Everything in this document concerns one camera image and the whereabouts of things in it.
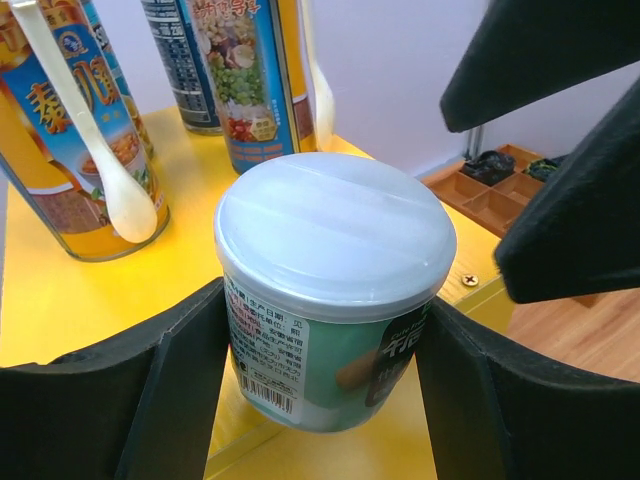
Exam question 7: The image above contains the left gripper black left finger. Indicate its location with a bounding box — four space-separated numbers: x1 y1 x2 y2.
1 279 229 479

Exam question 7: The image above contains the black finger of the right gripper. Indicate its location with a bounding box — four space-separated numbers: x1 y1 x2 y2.
440 0 639 133
495 84 639 304

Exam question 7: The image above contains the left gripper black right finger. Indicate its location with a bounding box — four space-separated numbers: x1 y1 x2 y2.
416 298 639 479

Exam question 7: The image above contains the white-lid can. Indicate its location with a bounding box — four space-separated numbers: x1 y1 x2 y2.
214 153 457 433

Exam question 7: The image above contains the purple-label can with spoon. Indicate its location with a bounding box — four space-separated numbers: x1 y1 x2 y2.
187 0 335 173

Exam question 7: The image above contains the blue porridge can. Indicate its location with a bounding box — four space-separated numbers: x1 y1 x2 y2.
1 1 170 261

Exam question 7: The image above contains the blue Progresso soup can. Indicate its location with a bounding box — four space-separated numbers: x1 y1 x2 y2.
142 0 222 135
81 0 155 159

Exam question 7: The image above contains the green patterned rolled sock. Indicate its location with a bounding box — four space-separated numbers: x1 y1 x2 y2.
524 155 567 183

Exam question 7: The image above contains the wooden divided organizer tray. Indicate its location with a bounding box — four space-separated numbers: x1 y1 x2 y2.
424 144 548 238

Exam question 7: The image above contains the black rolled sock top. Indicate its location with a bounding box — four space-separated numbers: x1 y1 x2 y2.
461 150 516 186

